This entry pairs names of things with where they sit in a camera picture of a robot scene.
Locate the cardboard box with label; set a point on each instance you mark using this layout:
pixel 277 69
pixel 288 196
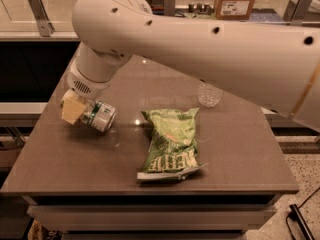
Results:
pixel 233 9

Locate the metal bracket post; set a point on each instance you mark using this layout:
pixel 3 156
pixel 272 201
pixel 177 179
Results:
pixel 44 25
pixel 302 13
pixel 169 7

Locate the middle metal bracket post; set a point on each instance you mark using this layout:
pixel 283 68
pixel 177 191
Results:
pixel 169 7

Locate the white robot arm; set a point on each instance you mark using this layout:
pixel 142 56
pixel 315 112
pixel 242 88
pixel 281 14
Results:
pixel 272 66

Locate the left metal bracket post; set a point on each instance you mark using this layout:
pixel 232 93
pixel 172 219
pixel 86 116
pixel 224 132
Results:
pixel 44 25

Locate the right metal bracket post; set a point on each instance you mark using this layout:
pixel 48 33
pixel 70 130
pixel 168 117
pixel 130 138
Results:
pixel 302 13

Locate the clear plastic water bottle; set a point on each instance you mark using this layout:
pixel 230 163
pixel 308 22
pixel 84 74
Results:
pixel 208 95

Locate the green chip bag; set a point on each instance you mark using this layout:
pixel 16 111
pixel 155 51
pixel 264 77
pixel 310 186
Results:
pixel 173 149

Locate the green white 7up can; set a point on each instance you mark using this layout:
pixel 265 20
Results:
pixel 99 115

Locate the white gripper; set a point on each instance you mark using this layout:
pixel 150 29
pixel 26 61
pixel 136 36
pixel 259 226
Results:
pixel 84 88

